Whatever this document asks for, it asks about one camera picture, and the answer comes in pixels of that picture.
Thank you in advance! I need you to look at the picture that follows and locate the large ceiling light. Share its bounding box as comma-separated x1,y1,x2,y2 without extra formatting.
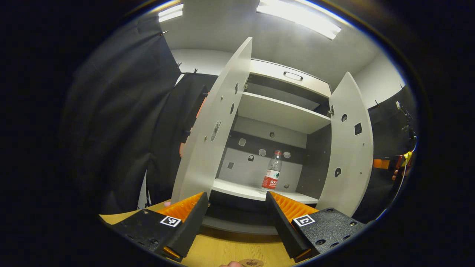
256,0,342,40

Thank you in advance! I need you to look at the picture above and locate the clear red label water bottle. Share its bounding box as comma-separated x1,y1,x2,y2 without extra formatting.
261,150,282,192

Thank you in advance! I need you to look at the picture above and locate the white cabinet door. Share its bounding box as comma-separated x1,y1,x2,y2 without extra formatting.
316,72,374,217
171,37,253,204

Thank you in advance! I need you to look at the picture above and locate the white cabinet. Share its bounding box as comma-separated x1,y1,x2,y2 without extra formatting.
171,37,374,236

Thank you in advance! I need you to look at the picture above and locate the white cabinet drawer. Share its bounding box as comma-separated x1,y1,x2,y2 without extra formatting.
249,59,332,98

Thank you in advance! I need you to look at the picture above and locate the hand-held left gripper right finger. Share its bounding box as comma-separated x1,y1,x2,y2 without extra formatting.
265,191,366,263

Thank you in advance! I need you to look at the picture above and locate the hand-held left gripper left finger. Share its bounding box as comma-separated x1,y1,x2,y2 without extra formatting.
99,191,209,262

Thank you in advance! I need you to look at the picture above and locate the black equipment stand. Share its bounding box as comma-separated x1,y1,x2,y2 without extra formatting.
395,101,418,149

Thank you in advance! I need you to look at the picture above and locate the small ceiling light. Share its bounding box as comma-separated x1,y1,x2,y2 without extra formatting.
158,4,184,23

